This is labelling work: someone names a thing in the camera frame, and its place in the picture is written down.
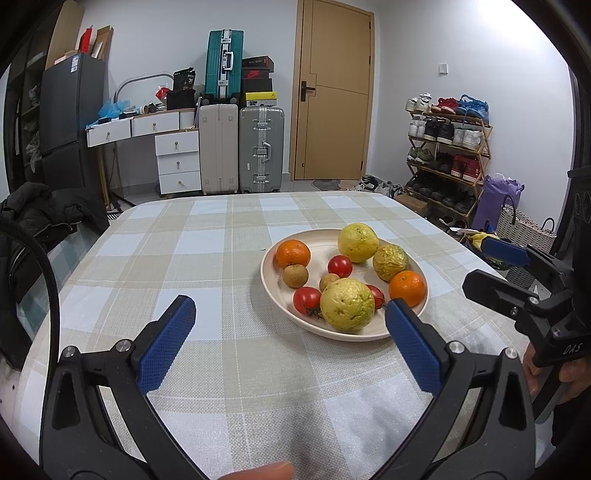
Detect brown cardboard box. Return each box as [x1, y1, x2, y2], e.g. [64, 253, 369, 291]
[394, 194, 432, 217]

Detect wooden door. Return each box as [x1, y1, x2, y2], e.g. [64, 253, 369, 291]
[290, 0, 375, 182]

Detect cream round plate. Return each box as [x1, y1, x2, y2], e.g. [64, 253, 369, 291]
[260, 228, 430, 342]

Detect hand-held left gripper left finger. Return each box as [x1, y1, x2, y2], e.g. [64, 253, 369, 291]
[39, 295, 206, 480]

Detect person's right hand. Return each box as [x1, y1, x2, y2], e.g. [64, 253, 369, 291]
[522, 344, 591, 407]

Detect black cable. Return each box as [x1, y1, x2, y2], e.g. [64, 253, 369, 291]
[0, 217, 61, 370]

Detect silver suitcase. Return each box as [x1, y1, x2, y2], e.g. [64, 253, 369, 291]
[238, 106, 286, 193]

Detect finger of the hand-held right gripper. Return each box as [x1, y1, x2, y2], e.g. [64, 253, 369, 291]
[485, 237, 571, 296]
[462, 270, 555, 333]

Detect red round tomato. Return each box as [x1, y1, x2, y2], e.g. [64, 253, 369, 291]
[293, 287, 322, 317]
[327, 255, 354, 278]

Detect wooden shoe rack with shoes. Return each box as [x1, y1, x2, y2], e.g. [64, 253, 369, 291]
[405, 93, 490, 213]

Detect orange mandarin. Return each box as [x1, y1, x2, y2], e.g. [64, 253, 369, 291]
[276, 240, 312, 269]
[388, 270, 426, 307]

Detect person's left hand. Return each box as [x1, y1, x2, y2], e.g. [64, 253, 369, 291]
[217, 462, 295, 480]

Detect scattered sneakers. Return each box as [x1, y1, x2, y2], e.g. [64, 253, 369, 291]
[346, 174, 407, 198]

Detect white desk with drawers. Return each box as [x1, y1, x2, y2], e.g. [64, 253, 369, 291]
[85, 108, 201, 195]

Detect teal suitcase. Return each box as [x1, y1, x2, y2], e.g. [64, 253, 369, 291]
[204, 30, 245, 104]

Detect cardboard sheets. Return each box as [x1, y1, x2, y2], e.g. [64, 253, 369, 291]
[92, 25, 114, 61]

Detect purple bag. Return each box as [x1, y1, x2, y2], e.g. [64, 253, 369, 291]
[471, 173, 525, 232]

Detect wrinkled yellow green passion fruit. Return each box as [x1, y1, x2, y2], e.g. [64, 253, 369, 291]
[372, 244, 409, 282]

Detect dark tall cabinet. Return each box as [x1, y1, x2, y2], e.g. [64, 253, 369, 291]
[0, 0, 61, 195]

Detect dark grey refrigerator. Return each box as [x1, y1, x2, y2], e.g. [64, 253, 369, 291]
[39, 52, 107, 188]

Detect black jacket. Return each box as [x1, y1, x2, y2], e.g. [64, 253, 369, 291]
[0, 181, 112, 365]

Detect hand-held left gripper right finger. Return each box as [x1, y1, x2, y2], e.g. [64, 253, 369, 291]
[385, 299, 536, 480]

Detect blue plastic bag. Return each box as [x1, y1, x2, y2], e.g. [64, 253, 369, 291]
[98, 99, 127, 123]

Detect wicker basket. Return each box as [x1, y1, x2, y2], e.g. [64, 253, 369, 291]
[496, 203, 557, 254]

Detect black printed pouch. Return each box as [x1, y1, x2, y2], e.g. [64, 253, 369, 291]
[173, 68, 197, 92]

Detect black bag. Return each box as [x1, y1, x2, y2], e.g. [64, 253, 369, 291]
[166, 89, 197, 110]

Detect grey arched metal frame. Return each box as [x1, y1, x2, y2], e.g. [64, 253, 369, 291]
[113, 73, 172, 109]

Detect person's right forearm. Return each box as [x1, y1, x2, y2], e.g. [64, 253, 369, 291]
[549, 392, 591, 448]

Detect yellow black shoe box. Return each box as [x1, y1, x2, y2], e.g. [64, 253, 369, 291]
[246, 91, 280, 108]

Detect beige suitcase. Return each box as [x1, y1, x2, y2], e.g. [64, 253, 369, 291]
[198, 104, 240, 195]

